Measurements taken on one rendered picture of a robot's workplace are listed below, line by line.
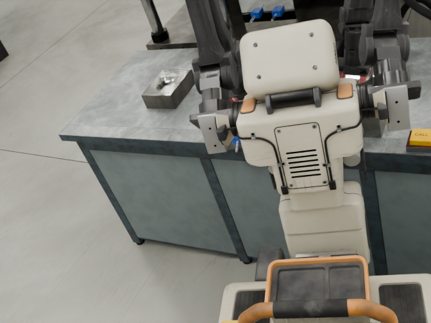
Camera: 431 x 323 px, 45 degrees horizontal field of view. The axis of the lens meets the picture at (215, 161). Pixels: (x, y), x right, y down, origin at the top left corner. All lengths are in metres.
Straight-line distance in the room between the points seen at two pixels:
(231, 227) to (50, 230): 1.31
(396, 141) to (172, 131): 0.85
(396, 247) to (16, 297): 1.94
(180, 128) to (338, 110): 1.01
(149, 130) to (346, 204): 1.00
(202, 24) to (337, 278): 0.69
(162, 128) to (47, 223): 1.43
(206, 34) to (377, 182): 0.85
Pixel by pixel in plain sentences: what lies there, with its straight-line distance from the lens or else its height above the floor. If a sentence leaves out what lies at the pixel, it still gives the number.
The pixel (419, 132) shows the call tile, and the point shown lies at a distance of 1.71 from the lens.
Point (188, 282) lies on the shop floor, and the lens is 2.57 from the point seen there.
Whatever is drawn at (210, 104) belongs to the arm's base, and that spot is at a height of 1.23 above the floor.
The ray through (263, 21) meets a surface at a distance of 2.61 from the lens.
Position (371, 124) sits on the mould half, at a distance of 1.74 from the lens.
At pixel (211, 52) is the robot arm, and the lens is 1.35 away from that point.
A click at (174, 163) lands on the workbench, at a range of 2.19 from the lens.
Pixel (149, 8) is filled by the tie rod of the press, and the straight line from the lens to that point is 2.81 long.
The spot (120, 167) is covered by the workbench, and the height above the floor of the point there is 0.58.
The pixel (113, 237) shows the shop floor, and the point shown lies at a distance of 2.98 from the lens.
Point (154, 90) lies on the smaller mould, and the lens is 2.25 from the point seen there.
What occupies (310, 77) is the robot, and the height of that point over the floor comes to 1.30.
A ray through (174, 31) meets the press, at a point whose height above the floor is 0.78.
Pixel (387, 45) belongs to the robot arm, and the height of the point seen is 1.26.
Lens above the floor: 1.90
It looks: 37 degrees down
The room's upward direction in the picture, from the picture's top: 20 degrees counter-clockwise
